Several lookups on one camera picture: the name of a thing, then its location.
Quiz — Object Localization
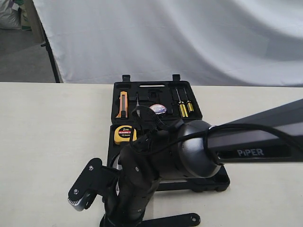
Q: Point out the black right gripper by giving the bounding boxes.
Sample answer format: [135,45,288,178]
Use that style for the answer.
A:
[99,179,160,227]

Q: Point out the black adjustable wrench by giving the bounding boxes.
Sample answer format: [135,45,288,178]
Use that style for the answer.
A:
[138,213,201,227]

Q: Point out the black electrical tape roll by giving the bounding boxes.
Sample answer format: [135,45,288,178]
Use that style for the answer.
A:
[149,104,167,115]

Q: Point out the steel claw hammer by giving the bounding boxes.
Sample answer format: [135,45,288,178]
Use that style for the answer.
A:
[111,155,122,170]

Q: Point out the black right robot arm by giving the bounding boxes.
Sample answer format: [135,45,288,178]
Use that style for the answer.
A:
[100,100,303,227]

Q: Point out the black plastic tool case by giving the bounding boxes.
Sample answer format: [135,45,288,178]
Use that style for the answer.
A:
[107,74,231,192]

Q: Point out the yellow tape measure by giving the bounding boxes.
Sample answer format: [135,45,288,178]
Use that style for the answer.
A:
[114,125,132,145]

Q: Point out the orange utility knife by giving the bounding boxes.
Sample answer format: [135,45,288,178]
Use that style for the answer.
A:
[116,91,128,118]

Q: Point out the clear test screwdriver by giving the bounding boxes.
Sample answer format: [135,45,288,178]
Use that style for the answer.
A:
[135,92,140,112]

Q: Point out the long yellow black screwdriver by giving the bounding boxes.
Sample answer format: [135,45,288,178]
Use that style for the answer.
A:
[175,88,188,118]

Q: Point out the short yellow black screwdriver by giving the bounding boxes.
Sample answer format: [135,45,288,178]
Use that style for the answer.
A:
[183,88,194,113]

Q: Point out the black backdrop stand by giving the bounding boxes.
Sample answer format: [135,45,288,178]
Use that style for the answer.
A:
[37,13,61,83]

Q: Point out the white backdrop cloth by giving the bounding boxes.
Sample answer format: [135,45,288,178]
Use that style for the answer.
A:
[34,0,303,87]

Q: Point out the cardboard box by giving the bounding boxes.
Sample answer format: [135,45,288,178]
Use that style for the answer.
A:
[21,0,40,32]

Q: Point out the white sack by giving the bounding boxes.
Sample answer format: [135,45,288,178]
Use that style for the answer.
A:
[0,0,24,30]

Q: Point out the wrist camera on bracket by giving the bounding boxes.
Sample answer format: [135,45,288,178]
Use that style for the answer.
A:
[68,158,119,211]

